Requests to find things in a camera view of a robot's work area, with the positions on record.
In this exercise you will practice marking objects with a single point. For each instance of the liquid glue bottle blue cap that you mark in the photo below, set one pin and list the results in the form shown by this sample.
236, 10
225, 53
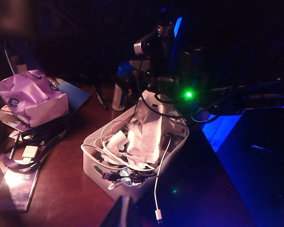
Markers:
120, 94

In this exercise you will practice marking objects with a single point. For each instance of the translucent plastic box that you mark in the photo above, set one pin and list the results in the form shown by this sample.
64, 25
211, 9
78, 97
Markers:
94, 165

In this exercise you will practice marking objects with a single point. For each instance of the crumpled white paper receipts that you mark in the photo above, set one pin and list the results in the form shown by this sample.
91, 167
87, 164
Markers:
146, 134

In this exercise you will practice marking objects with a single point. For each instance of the white charger adapter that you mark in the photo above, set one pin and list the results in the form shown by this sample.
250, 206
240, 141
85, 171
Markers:
118, 139

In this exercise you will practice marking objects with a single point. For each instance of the slim black pen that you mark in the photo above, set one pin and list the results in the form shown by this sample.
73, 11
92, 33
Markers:
101, 101

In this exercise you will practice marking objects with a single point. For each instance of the black device with green light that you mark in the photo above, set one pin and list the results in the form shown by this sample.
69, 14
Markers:
188, 94

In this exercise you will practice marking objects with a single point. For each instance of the silver webcam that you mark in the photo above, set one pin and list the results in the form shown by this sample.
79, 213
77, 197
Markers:
140, 46

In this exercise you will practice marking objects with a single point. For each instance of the blue paper sheet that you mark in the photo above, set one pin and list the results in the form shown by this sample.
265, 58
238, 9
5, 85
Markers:
73, 97

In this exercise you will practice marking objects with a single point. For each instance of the purple usb plug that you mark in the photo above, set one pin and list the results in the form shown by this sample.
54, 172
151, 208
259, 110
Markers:
109, 177

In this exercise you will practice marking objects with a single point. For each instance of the crinkled bag with blue logos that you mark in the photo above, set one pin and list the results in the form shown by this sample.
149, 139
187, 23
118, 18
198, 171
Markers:
30, 99

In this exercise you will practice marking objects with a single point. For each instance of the white rectangular plug block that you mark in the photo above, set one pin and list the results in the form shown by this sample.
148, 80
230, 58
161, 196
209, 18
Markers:
29, 152

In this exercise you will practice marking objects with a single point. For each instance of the printed magazine pages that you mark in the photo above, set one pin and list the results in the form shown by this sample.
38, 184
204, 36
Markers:
9, 118

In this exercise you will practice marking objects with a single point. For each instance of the glossy dark book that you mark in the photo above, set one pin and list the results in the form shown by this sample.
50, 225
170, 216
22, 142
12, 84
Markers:
21, 194

